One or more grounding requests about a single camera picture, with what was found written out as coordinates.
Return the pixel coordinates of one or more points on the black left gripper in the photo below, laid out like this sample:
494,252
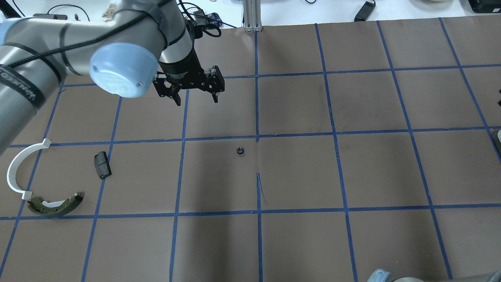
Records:
181,68

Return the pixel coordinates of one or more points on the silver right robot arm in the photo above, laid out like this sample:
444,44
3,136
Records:
381,275

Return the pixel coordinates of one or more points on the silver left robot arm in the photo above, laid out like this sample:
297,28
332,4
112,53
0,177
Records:
121,57

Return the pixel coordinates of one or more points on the black brake pad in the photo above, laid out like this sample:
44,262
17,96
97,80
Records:
102,165

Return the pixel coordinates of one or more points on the olive brake shoe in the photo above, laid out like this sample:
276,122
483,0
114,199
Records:
55,209

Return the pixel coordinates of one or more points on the black power adapter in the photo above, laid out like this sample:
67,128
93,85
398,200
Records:
365,11

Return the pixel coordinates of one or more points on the white curved plastic part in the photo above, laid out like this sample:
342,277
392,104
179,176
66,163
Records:
15,164

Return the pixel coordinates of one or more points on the aluminium frame post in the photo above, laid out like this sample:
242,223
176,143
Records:
252,15

